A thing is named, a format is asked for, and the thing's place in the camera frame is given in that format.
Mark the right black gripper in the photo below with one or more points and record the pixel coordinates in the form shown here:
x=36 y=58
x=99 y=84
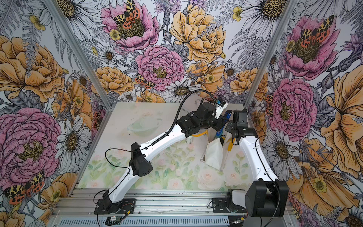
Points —
x=228 y=127

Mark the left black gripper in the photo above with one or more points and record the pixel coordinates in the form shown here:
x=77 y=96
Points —
x=219 y=123

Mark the blue utility knife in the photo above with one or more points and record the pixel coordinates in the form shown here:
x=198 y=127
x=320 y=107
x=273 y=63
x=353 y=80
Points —
x=225 y=120

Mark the white pouch with yellow handles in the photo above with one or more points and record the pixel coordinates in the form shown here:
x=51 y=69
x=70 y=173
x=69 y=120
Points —
x=216 y=149

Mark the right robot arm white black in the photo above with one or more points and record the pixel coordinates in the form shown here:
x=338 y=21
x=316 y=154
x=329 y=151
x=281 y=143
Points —
x=267 y=195

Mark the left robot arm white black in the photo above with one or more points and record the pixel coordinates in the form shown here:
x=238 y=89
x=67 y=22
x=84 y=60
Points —
x=141 y=156

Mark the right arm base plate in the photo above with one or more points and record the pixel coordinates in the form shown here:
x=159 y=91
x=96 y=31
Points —
x=225 y=205

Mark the right corner aluminium post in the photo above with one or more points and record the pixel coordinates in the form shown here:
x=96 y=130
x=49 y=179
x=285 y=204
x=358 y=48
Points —
x=283 y=22

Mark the corner aluminium post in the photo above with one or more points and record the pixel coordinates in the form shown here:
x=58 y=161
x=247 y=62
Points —
x=283 y=22
x=69 y=35

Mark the aluminium front rail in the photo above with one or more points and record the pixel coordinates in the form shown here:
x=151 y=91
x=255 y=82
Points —
x=162 y=208

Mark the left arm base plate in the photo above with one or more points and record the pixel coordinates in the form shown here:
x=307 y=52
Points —
x=104 y=206

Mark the left corner aluminium post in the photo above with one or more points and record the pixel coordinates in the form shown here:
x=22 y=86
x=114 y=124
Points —
x=69 y=35

